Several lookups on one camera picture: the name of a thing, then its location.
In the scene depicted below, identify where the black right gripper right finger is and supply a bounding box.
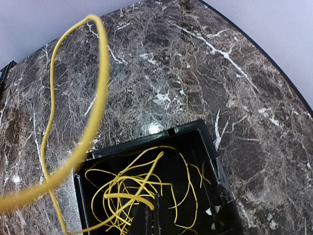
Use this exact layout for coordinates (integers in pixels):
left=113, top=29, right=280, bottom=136
left=153, top=194, right=176, bottom=235

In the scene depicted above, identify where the black front table rail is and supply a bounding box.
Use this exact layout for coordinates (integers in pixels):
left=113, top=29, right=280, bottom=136
left=0, top=60, right=17, bottom=85

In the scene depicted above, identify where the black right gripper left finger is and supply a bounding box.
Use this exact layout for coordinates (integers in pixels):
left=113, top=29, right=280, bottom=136
left=128, top=202, right=154, bottom=235

